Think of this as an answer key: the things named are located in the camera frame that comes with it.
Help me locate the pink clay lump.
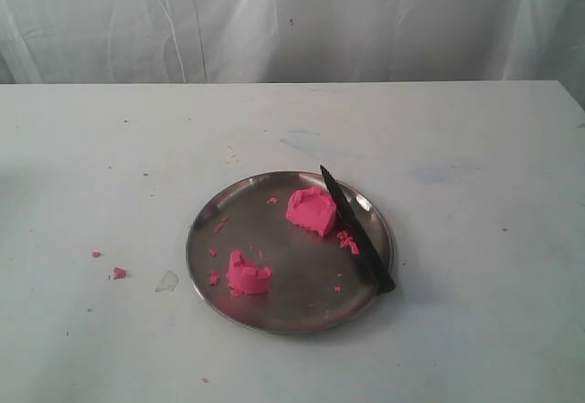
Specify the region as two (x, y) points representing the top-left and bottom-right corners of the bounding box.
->
(226, 249), (272, 297)
(285, 186), (337, 238)

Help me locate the black knife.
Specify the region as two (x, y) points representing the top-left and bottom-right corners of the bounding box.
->
(320, 164), (396, 295)

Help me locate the pink smear crumb on plate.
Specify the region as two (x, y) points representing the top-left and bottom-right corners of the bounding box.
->
(336, 230), (360, 255)

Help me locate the pink crumbs upper left plate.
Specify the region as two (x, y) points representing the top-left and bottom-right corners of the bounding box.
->
(213, 217), (229, 233)

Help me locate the round steel plate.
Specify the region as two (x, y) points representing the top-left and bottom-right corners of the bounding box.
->
(186, 171), (378, 334)

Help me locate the clear tape scrap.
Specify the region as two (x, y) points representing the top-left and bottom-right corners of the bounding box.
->
(154, 270), (179, 293)

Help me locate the pink crumb on table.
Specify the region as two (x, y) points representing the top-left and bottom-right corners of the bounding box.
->
(112, 267), (128, 281)

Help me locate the white curtain backdrop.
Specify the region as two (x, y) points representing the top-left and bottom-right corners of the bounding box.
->
(1, 0), (584, 89)

